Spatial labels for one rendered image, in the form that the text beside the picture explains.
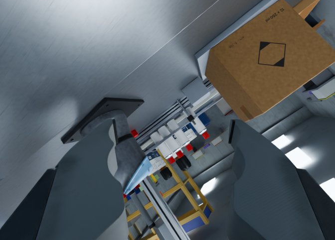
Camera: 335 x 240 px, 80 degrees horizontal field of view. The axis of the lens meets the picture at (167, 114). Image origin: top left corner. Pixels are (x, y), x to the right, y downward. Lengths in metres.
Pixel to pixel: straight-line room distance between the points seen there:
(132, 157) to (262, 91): 0.45
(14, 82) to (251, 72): 0.61
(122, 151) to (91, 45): 0.33
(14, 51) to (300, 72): 0.72
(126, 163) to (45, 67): 0.34
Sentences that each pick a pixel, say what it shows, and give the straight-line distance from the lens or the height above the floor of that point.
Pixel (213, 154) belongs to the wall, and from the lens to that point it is 9.85.
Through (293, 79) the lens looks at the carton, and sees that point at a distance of 0.74.
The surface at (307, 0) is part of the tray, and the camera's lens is 1.23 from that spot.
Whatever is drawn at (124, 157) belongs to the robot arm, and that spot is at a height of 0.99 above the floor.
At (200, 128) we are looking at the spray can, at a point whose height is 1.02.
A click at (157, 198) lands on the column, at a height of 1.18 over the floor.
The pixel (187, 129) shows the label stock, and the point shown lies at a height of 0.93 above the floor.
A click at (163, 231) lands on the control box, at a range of 1.09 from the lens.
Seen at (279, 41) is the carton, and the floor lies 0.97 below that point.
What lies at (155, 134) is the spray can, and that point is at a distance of 1.16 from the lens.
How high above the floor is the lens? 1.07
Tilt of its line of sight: 11 degrees down
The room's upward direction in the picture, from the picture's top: 144 degrees clockwise
